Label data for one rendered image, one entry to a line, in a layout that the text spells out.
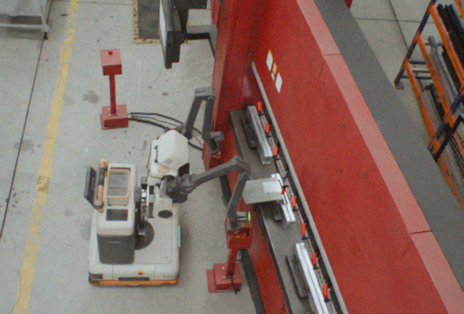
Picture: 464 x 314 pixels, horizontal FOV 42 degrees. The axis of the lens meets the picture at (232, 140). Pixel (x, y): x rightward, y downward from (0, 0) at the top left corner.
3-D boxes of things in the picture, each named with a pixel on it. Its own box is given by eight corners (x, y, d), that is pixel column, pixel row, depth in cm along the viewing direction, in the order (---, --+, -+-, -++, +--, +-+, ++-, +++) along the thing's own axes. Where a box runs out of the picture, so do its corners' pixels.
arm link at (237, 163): (241, 150, 360) (240, 161, 352) (252, 165, 367) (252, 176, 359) (179, 176, 375) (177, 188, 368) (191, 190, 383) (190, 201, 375)
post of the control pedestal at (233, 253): (224, 270, 461) (233, 232, 421) (231, 269, 462) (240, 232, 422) (225, 276, 458) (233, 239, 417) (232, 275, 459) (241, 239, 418)
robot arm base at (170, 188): (164, 177, 377) (163, 193, 369) (175, 173, 374) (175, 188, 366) (172, 184, 383) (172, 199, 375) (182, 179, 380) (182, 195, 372)
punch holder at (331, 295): (324, 298, 340) (331, 284, 327) (338, 295, 342) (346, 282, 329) (333, 323, 331) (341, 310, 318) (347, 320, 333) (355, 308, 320)
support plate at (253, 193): (238, 182, 408) (238, 181, 408) (275, 178, 415) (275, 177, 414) (245, 204, 397) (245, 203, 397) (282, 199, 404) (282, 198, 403)
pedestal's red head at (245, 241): (224, 224, 424) (227, 210, 411) (246, 223, 427) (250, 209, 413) (227, 249, 412) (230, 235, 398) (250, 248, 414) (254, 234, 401)
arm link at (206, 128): (206, 85, 376) (206, 97, 369) (215, 85, 377) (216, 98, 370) (201, 130, 409) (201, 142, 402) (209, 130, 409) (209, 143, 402)
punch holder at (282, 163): (275, 161, 401) (279, 145, 388) (287, 159, 403) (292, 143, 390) (282, 179, 392) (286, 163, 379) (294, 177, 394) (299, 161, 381)
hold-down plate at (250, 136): (240, 119, 462) (241, 117, 460) (247, 119, 463) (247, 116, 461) (250, 150, 444) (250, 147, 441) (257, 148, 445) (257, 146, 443)
